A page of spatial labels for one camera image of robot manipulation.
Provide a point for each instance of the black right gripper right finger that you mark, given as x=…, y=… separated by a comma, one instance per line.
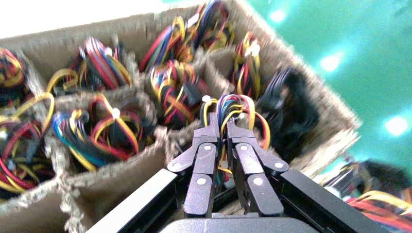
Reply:
x=260, y=193

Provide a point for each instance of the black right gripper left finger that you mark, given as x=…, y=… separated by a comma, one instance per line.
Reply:
x=201, y=193

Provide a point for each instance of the brown cardboard divider box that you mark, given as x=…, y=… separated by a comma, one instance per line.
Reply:
x=128, y=180

